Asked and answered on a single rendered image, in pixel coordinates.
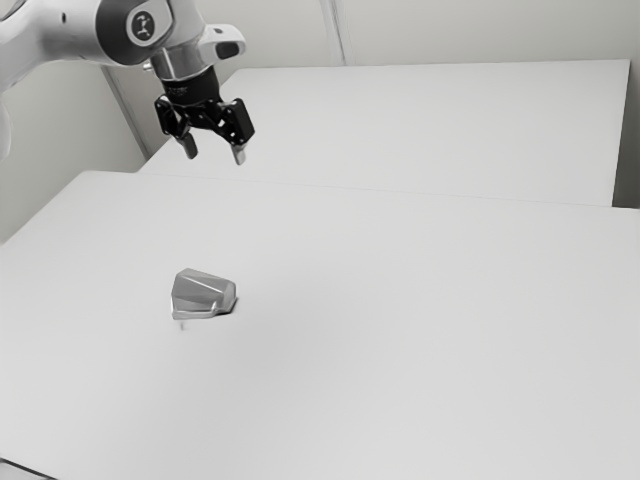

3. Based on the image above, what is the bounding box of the faceted mug with angular handle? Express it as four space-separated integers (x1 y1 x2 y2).
170 267 238 322

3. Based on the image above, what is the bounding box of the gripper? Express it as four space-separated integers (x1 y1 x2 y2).
153 68 257 167

